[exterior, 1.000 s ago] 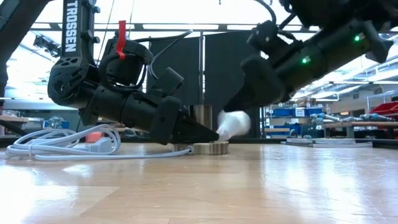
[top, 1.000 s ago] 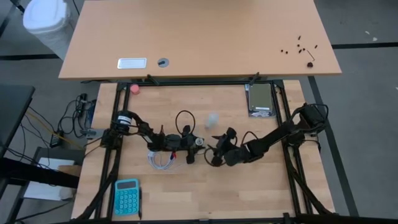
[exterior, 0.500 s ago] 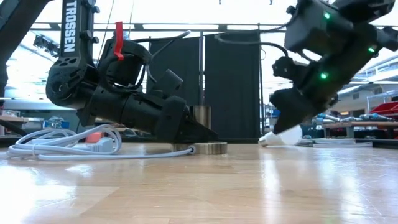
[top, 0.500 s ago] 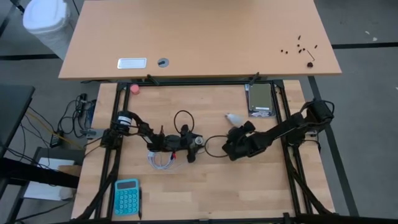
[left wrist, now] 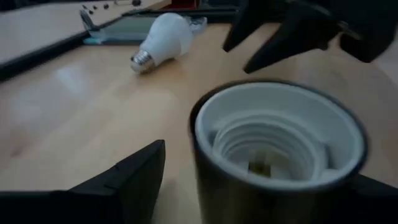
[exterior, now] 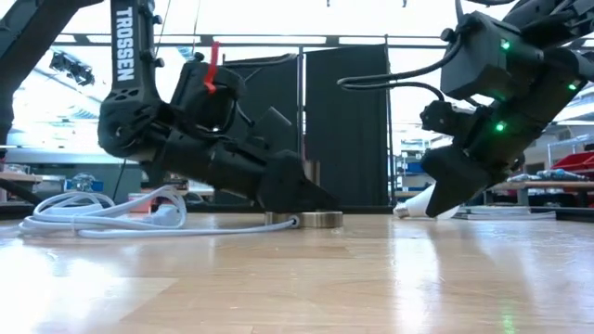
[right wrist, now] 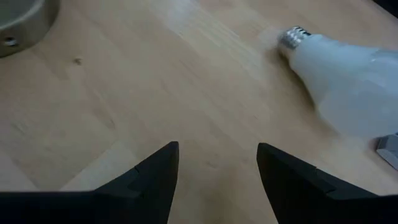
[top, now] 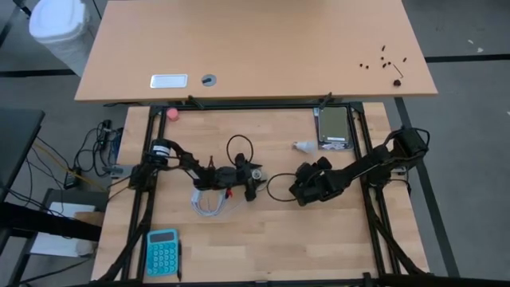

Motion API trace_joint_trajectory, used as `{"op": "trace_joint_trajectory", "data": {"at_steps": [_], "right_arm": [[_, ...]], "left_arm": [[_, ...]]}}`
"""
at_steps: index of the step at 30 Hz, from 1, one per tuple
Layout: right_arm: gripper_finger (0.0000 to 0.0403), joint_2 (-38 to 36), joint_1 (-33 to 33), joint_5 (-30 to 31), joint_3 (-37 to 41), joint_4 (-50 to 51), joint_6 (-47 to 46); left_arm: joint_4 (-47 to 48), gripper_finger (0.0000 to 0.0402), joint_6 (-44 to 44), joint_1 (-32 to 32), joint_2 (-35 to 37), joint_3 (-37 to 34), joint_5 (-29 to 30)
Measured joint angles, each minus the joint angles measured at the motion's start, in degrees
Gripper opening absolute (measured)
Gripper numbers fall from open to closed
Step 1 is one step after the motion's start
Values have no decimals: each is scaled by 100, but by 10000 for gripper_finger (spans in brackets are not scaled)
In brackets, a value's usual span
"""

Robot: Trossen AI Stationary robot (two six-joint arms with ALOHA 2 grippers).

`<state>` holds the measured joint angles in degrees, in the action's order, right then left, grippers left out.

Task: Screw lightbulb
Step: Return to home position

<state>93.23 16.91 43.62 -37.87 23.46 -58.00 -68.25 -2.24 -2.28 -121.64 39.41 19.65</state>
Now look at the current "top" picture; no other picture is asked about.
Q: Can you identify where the white paper sheet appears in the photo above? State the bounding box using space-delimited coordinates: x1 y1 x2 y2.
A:
30 201 98 258

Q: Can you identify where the light wooden desk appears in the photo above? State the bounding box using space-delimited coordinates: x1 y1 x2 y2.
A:
74 0 438 105

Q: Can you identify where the black metal beam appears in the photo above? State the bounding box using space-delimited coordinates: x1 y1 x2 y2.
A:
0 201 104 242

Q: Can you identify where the white power cord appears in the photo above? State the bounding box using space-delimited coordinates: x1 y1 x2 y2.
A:
190 187 245 218

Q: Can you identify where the thin yellow wire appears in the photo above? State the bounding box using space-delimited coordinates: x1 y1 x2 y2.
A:
33 142 107 191

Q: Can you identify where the white lightbulb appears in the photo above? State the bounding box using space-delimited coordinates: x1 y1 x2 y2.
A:
292 140 316 155

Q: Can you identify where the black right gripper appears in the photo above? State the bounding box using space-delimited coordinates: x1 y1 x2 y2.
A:
288 155 344 207

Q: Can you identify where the black side desk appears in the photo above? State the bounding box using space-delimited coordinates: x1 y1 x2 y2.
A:
0 108 46 204

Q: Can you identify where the white trash bin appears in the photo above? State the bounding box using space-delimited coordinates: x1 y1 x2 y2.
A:
29 0 96 79

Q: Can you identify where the small black device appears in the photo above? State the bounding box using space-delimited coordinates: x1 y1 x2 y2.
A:
65 169 81 190

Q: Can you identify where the teal calculator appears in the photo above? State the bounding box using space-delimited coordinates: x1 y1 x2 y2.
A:
146 228 180 277

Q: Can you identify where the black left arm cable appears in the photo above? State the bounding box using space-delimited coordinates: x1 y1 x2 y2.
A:
226 134 255 167

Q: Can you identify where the hard drive in antistatic bag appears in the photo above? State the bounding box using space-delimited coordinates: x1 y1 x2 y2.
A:
317 105 355 151

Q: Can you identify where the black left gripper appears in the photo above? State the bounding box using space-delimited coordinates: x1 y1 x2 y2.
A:
217 152 268 202

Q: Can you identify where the silver metal plate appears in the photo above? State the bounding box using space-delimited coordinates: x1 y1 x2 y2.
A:
150 73 190 89

